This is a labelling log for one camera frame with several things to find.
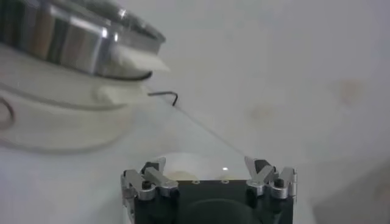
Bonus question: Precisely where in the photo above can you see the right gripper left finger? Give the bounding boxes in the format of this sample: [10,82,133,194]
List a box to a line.
[121,156,180,201]

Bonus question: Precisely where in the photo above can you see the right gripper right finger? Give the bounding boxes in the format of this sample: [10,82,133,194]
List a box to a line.
[244,156,298,200]

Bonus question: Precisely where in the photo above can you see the stainless steel steamer basket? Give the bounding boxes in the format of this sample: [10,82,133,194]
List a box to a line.
[0,0,167,82]

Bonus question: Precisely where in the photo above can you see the small black hex key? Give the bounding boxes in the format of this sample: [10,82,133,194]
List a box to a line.
[147,90,180,107]

